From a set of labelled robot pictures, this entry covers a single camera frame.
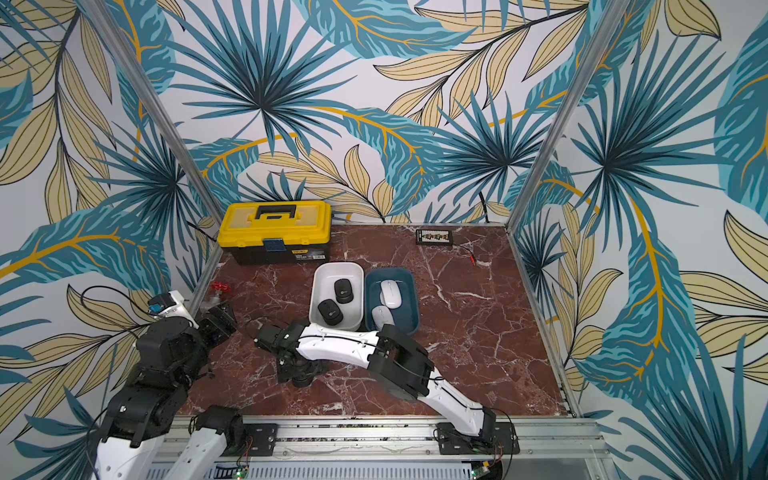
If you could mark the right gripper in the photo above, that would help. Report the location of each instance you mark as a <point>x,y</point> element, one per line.
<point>273,339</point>

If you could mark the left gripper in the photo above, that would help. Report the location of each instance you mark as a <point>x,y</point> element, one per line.
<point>211,324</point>

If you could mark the black mouse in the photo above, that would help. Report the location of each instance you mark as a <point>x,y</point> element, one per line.
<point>330,312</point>
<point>343,291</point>

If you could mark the white mouse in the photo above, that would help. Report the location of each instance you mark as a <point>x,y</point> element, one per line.
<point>390,294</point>
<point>382,316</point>

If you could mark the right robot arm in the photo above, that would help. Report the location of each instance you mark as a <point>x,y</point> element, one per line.
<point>400,364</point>

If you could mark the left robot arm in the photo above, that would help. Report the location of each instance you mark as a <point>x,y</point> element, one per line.
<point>172,354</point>

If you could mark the white storage box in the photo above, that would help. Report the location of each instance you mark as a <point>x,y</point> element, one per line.
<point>325,277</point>

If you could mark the dark teal storage box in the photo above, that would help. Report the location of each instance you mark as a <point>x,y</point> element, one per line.
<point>406,317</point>

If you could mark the yellow black toolbox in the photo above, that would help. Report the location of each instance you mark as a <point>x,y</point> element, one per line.
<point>261,233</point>

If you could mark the red handle metal valve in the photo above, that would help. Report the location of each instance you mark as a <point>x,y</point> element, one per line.
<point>219,288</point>

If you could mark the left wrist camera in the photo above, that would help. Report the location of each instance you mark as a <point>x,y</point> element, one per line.
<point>170,304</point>

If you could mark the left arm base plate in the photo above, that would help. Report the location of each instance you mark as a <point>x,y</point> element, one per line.
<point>255,440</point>

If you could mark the black wall socket plate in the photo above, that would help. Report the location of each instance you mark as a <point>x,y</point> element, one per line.
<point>434,237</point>

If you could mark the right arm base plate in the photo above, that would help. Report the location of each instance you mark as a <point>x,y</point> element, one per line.
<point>503,440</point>

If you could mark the aluminium front rail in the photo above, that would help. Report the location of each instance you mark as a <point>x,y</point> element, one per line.
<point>404,448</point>

